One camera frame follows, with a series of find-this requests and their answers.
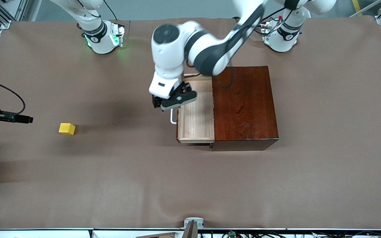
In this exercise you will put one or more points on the brown table cover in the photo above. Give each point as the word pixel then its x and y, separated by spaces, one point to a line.
pixel 144 181

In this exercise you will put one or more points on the dark wooden cabinet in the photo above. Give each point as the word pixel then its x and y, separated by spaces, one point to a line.
pixel 243 109

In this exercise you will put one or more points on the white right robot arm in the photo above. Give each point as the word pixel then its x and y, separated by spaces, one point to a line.
pixel 94 33

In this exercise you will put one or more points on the yellow block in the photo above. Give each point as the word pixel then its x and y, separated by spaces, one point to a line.
pixel 67 129

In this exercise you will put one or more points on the brown cardboard piece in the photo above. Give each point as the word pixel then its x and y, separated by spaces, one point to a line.
pixel 157 235

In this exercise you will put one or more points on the thin grey metal bar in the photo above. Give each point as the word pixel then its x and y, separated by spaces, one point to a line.
pixel 364 9

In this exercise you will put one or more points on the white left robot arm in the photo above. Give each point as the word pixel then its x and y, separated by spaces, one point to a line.
pixel 210 49

